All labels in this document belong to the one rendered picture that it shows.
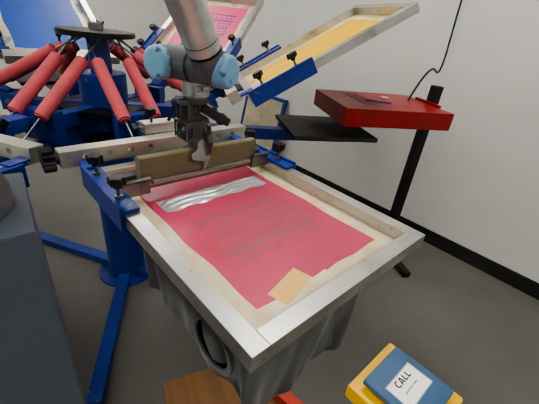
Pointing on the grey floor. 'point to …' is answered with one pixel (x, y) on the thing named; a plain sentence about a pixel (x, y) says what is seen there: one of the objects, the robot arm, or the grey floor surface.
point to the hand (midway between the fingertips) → (201, 162)
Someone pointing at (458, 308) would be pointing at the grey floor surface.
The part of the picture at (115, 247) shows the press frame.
